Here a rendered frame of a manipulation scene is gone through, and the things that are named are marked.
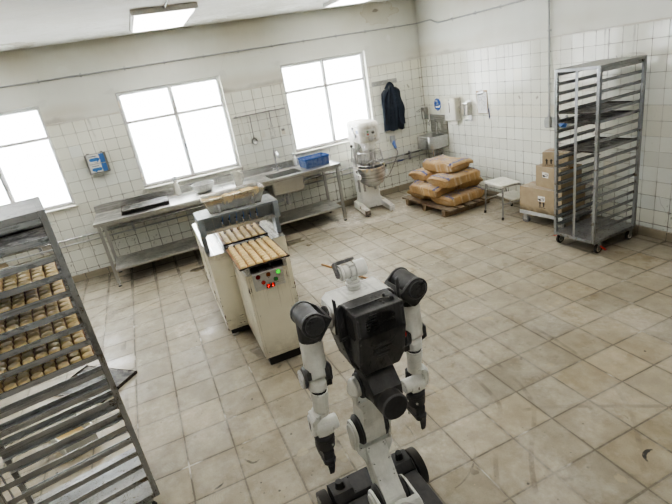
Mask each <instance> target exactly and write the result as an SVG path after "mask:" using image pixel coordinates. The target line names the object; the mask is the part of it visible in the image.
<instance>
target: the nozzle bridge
mask: <svg viewBox="0 0 672 504"><path fill-rule="evenodd" d="M256 208H257V211H256ZM249 209H250V211H249ZM255 211H256V212H257V213H258V218H256V216H255ZM243 212H244V219H245V222H243V221H242V214H243ZM250 212H251V219H252V220H249V216H248V213H250ZM236 213H237V220H238V224H236V222H235V216H236ZM193 215H194V219H195V222H196V226H197V229H198V231H199V234H200V238H201V241H202V245H203V248H204V251H205V253H206V254H207V253H210V250H209V246H208V243H207V239H206V237H207V235H211V234H215V233H218V232H222V231H226V230H229V229H233V228H237V227H240V226H244V225H248V224H251V223H255V222H259V221H262V220H266V219H270V218H272V221H273V225H274V230H275V231H276V232H277V233H281V232H282V231H281V226H280V221H279V217H281V214H280V210H279V205H278V200H277V199H275V198H274V197H272V196H271V195H269V194H264V195H262V199H261V202H257V203H253V204H249V205H246V206H242V207H238V208H234V209H230V210H226V211H222V212H219V213H215V214H210V213H209V211H208V210H207V209H205V210H202V211H198V212H194V213H193ZM229 215H230V221H231V226H229V223H228V218H229ZM222 216H223V223H224V226H225V227H222V225H221V220H222Z"/></svg>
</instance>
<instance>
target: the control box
mask: <svg viewBox="0 0 672 504"><path fill-rule="evenodd" d="M278 269H279V270H280V273H276V271H277V270H278ZM268 272H269V273H270V276H266V274H267V273H268ZM257 276H260V279H259V280H258V279H256V277H257ZM275 277H278V280H277V281H275V280H274V278H275ZM252 279H253V283H254V287H255V291H256V292H258V291H261V290H264V289H267V288H268V287H269V285H270V287H269V288H271V287H274V286H277V285H280V284H283V283H286V281H285V277H284V272H283V268H282V266H278V267H274V268H271V269H268V270H265V271H261V272H258V273H255V274H252ZM262 281H265V282H266V283H265V284H264V285H263V284H262ZM272 283H274V285H273V286H272ZM268 284H269V285H268Z"/></svg>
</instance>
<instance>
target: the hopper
mask: <svg viewBox="0 0 672 504"><path fill-rule="evenodd" d="M247 187H253V188H255V187H258V188H256V189H252V190H248V191H244V192H240V193H236V194H232V195H228V196H224V197H220V198H217V197H219V196H222V195H223V194H224V193H228V194H231V193H233V192H239V190H240V189H244V188H247ZM264 187H265V186H263V185H262V184H260V183H259V182H254V183H250V184H245V185H241V186H237V187H233V188H229V189H225V190H221V191H217V192H213V193H209V194H205V195H201V196H198V197H199V199H200V200H201V202H202V203H203V204H204V206H205V207H206V208H207V210H208V211H209V213H210V214H215V213H219V212H222V211H226V210H230V209H234V208H238V207H242V206H246V205H249V204H253V203H257V202H261V199H262V195H263V191H264ZM213 198H216V199H213ZM209 199H212V200H209ZM207 200H208V201H207ZM203 201H204V202H203Z"/></svg>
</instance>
